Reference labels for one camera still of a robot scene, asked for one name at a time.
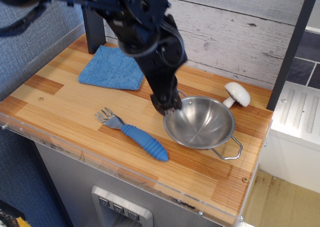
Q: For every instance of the blue handled metal fork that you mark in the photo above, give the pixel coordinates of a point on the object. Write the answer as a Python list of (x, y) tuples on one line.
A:
[(148, 143)]

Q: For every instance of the white ribbed side cabinet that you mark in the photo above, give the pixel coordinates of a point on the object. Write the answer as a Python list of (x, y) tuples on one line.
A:
[(292, 146)]

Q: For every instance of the silver button control panel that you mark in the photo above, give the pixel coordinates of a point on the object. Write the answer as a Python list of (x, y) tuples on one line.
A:
[(114, 210)]

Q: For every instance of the dark grey left post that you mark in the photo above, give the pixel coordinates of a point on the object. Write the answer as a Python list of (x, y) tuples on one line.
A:
[(94, 29)]

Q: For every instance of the steel bowl with wire handles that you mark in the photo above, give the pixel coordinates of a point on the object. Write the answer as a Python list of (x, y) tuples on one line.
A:
[(203, 123)]

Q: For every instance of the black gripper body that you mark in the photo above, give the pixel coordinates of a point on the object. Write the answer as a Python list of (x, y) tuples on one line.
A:
[(159, 67)]

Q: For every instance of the clear acrylic table edge guard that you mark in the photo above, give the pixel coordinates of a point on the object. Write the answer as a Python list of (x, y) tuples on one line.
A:
[(197, 180)]

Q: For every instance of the dark grey post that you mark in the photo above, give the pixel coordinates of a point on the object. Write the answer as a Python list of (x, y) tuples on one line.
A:
[(94, 29), (295, 40)]

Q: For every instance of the dark grey right post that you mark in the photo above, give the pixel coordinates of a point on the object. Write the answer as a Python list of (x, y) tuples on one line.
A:
[(295, 40)]

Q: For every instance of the blue towel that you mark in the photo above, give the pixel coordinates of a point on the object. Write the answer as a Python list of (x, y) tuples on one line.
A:
[(110, 68)]

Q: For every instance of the white toy mushroom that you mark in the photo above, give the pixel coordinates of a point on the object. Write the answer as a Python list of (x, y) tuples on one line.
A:
[(237, 93)]

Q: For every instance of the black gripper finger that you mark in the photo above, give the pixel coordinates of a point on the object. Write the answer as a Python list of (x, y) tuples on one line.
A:
[(174, 104), (157, 105)]

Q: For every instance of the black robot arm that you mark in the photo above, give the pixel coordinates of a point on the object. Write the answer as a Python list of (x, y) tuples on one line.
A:
[(144, 32)]

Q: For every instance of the yellow black object corner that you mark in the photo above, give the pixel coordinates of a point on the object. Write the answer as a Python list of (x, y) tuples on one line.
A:
[(11, 217)]

